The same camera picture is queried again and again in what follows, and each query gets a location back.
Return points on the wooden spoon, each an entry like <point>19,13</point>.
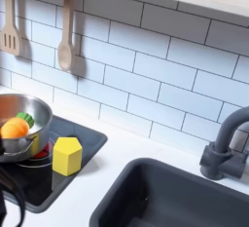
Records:
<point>65,55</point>

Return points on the wooden slotted spatula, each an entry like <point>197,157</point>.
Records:
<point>9,39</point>

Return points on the yellow toy block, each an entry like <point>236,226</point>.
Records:
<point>66,158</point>

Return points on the orange toy carrot green top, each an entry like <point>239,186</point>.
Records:
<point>14,128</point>

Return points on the dark grey tap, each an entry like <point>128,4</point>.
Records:
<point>223,136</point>

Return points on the black toy stove cooktop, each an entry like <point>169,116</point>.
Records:
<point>82,140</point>

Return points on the dark grey sink basin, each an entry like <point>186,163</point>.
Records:
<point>162,198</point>

